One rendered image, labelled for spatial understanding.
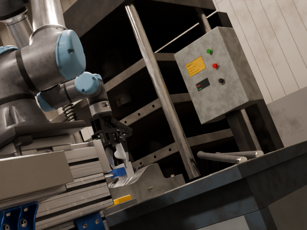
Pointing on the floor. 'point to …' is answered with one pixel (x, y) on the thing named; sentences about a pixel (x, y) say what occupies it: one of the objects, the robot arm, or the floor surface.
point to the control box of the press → (220, 81)
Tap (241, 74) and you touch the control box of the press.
